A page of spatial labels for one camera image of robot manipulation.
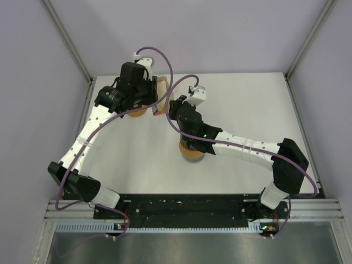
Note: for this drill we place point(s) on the left aluminium corner post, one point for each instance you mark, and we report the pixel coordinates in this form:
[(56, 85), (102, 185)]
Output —
[(53, 15)]

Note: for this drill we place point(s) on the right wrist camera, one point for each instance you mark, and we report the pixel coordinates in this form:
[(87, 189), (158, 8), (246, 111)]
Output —
[(197, 95)]

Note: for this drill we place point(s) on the slotted cable duct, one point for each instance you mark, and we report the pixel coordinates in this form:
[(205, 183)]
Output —
[(110, 227)]

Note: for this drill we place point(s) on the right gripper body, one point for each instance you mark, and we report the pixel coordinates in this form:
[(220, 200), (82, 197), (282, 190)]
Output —
[(173, 113)]

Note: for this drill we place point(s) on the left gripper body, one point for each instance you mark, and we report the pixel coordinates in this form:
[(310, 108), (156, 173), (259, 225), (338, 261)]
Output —
[(144, 94)]

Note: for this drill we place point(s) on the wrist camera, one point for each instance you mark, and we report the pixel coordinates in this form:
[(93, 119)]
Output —
[(147, 62), (197, 95)]

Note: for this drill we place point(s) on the right aluminium corner post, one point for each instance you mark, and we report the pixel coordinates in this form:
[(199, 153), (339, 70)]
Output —
[(310, 37)]

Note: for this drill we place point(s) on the grey glass server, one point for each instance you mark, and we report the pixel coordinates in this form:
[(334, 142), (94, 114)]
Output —
[(194, 160)]

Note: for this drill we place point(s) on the orange filter box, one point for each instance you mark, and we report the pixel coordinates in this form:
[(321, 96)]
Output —
[(162, 89)]

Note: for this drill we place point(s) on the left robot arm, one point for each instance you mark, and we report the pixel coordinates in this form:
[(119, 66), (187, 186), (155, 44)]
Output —
[(136, 86)]

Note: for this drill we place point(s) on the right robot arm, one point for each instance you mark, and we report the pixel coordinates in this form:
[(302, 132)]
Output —
[(284, 159)]

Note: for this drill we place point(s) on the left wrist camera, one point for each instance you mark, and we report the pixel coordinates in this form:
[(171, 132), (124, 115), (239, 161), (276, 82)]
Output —
[(147, 62)]

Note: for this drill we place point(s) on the aluminium corner post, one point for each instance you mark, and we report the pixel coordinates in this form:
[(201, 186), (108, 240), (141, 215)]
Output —
[(310, 37), (53, 15)]

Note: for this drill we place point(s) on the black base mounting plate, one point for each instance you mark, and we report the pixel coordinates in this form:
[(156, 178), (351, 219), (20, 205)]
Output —
[(196, 210)]

